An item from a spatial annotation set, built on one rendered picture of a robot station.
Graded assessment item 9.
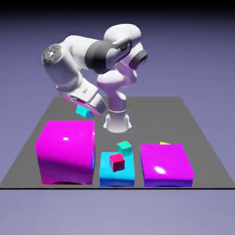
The small cyan cube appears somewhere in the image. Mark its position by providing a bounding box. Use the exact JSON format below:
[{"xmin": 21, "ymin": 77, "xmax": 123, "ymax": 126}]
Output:
[{"xmin": 75, "ymin": 105, "xmax": 95, "ymax": 118}]

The large purple box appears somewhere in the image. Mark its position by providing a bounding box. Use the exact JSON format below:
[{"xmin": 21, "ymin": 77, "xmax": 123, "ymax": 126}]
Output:
[{"xmin": 140, "ymin": 143, "xmax": 195, "ymax": 188}]

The large cyan box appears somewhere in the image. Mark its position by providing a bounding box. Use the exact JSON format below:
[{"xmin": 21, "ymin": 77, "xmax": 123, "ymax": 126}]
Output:
[{"xmin": 99, "ymin": 151, "xmax": 135, "ymax": 188}]

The large magenta box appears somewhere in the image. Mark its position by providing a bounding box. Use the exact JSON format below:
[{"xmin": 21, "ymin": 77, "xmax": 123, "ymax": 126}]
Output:
[{"xmin": 34, "ymin": 120, "xmax": 96, "ymax": 185}]

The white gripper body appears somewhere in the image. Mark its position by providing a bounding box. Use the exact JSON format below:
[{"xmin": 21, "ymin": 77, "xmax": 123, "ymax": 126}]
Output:
[{"xmin": 56, "ymin": 78, "xmax": 107, "ymax": 115}]

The small red cube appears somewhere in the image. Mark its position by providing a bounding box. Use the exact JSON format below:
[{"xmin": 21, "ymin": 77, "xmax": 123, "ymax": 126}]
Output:
[{"xmin": 109, "ymin": 153, "xmax": 126, "ymax": 173}]

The small green cube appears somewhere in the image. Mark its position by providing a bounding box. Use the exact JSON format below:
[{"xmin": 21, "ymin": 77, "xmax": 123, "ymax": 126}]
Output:
[{"xmin": 117, "ymin": 140, "xmax": 133, "ymax": 157}]

